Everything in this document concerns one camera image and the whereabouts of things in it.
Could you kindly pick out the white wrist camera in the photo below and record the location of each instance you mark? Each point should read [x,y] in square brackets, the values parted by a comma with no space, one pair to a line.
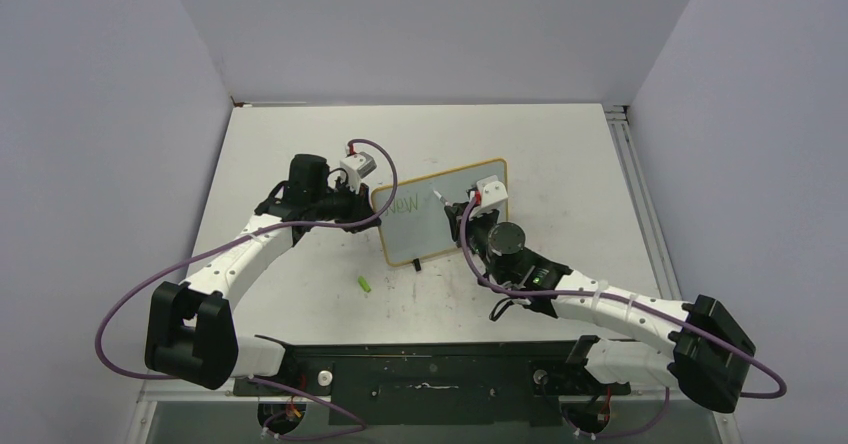
[491,192]
[357,166]

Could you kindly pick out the green marker cap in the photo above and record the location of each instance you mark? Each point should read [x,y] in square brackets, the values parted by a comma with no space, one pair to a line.
[363,283]

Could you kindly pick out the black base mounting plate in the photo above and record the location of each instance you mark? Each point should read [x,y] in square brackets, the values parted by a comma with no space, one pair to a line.
[442,384]

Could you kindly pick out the green white marker pen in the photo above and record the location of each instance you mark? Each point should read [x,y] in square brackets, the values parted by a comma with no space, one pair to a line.
[442,199]

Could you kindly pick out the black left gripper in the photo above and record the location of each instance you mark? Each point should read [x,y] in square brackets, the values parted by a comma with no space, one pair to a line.
[360,208]

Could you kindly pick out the aluminium rail frame right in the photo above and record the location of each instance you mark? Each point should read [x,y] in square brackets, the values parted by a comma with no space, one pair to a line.
[653,236]

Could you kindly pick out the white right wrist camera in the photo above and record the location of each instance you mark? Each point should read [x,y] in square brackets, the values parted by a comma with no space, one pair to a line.
[491,192]

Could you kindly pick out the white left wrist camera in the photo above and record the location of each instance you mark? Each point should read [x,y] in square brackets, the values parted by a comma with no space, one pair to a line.
[357,166]

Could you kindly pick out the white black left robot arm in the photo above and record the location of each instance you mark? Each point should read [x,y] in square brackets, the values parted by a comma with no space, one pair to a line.
[191,332]

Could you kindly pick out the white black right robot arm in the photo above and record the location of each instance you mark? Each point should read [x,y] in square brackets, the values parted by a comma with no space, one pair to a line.
[696,347]

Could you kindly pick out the yellow framed whiteboard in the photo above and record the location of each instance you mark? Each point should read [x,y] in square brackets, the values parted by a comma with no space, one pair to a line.
[415,225]

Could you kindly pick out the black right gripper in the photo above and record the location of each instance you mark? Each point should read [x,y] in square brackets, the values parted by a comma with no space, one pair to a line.
[456,212]

